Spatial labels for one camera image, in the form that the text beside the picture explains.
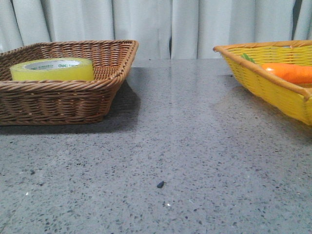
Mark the yellow tape roll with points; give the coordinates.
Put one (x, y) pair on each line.
(62, 69)

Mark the small black debris piece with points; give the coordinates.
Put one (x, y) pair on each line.
(161, 184)

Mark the orange toy carrot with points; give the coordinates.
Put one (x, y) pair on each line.
(292, 73)

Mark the brown wicker basket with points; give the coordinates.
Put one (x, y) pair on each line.
(65, 102)

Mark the yellow woven basket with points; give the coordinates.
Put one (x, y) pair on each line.
(245, 62)

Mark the white curtain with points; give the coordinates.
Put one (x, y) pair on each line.
(165, 29)

